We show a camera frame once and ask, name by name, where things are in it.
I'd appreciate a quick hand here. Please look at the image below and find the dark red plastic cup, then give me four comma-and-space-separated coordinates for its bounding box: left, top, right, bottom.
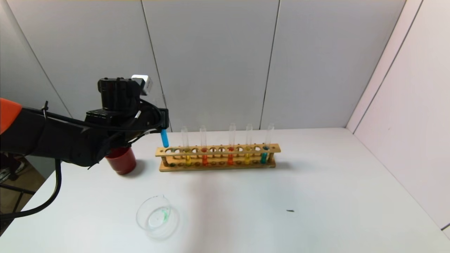
105, 147, 137, 175

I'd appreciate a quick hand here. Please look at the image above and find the wooden test tube rack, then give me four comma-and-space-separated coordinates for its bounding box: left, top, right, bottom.
155, 143, 281, 172

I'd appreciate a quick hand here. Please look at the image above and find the black metal stand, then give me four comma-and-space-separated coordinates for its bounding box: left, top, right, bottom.
0, 151, 36, 227

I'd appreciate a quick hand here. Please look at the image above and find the red pigment glass test tube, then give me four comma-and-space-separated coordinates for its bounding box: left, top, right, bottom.
200, 125, 208, 166
227, 123, 236, 166

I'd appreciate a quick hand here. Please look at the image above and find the clear glass beaker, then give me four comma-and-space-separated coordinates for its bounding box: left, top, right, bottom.
136, 195, 180, 239

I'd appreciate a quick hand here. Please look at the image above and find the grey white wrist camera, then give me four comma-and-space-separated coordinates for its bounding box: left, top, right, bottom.
131, 74, 153, 96

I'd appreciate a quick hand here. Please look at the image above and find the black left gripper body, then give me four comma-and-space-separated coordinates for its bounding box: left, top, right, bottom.
139, 103, 169, 131

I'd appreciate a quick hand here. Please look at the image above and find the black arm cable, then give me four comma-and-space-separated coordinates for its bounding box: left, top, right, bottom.
0, 102, 166, 220

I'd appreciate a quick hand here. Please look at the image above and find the yellow pigment glass test tube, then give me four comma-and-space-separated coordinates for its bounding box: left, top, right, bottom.
181, 126, 192, 167
244, 124, 253, 165

